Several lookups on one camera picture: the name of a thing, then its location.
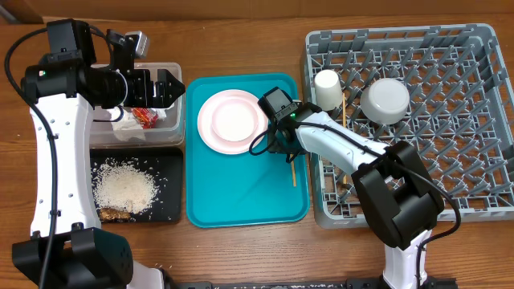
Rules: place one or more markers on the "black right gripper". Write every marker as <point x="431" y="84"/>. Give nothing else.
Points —
<point x="279" y="145"/>

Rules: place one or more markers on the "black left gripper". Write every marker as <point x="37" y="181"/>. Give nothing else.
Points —
<point x="163" y="99"/>

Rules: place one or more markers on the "white napkin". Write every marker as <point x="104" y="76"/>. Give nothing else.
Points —
<point x="127" y="127"/>
<point x="161" y="113"/>

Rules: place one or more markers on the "red wrapper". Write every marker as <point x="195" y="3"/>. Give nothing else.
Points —
<point x="146" y="117"/>

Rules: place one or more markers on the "small pink plate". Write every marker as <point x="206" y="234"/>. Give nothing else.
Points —
<point x="234" y="120"/>

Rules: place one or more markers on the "large pink plate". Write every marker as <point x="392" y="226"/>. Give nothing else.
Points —
<point x="204" y="123"/>

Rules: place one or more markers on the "cream cup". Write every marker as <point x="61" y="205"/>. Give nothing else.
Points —
<point x="328" y="90"/>

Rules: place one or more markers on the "grey bowl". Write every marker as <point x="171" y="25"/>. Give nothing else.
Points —
<point x="385" y="101"/>

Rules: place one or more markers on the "rice pile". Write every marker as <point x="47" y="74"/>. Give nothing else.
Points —
<point x="132" y="185"/>

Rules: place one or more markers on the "brown food scrap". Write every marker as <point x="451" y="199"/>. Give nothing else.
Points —
<point x="113" y="215"/>

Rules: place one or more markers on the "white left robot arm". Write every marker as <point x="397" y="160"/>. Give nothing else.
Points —
<point x="68" y="247"/>

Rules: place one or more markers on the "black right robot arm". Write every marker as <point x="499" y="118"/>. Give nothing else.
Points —
<point x="400" y="202"/>

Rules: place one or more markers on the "grey dishwasher rack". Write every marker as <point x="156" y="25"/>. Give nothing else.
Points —
<point x="460" y="116"/>

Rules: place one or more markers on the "black right motor box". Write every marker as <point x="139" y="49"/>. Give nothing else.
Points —
<point x="277" y="104"/>

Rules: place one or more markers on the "clear plastic bin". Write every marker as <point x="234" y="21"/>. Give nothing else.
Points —
<point x="169" y="131"/>

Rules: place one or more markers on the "teal serving tray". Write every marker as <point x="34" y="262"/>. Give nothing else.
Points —
<point x="240" y="190"/>

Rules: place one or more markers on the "black plastic tray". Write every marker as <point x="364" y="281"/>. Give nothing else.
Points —
<point x="169" y="162"/>

